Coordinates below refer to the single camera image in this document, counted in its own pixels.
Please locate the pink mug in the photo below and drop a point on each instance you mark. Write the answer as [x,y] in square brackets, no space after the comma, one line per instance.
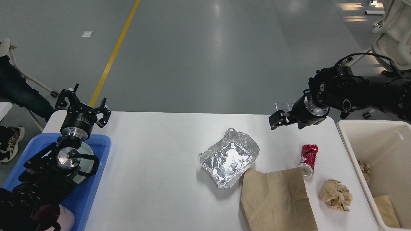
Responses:
[65,218]

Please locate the clear floor plate left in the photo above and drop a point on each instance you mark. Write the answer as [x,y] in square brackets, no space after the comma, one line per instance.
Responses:
[284,107]

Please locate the crushed red can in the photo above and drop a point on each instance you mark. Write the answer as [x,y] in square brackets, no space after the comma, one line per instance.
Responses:
[308,159]

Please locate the blue plastic tray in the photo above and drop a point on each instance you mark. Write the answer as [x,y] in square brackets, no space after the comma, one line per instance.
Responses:
[80,201]

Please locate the clear floor plate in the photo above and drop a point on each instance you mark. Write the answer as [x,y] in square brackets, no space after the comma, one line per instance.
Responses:
[295,106]
[284,107]

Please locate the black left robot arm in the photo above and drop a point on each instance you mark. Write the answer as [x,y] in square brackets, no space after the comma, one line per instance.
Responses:
[49,175]

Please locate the aluminium foil tray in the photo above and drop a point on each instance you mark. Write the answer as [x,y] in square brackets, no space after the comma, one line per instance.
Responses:
[228,159]

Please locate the white office chair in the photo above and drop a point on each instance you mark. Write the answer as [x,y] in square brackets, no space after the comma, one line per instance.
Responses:
[391,32]

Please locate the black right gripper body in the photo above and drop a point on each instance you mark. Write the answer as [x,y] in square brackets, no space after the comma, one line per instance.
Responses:
[309,113]

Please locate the brown paper bag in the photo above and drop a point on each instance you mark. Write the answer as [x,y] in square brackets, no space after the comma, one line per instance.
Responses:
[277,201]

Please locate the brown paper in bin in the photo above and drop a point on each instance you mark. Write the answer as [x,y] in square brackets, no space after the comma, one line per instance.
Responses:
[387,211]

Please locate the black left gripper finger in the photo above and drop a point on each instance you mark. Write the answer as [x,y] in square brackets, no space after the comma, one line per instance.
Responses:
[68,101]
[102,109]

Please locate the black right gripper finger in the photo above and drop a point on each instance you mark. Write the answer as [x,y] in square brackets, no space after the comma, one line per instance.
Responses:
[301,126]
[281,118]

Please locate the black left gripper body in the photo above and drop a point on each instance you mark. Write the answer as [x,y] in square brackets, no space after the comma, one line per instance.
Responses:
[78,124]

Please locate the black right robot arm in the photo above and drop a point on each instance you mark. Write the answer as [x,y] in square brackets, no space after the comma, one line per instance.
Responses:
[337,87]

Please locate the seated person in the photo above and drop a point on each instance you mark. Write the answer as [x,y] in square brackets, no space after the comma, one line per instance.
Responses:
[15,88]

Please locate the beige plastic bin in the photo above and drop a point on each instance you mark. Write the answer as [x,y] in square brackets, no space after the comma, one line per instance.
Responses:
[380,151]

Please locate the brown paper ball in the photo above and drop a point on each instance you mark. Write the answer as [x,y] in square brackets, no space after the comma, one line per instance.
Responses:
[335,195]

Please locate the clear floor plate right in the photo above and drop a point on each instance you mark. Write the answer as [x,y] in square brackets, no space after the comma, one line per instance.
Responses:
[295,106]

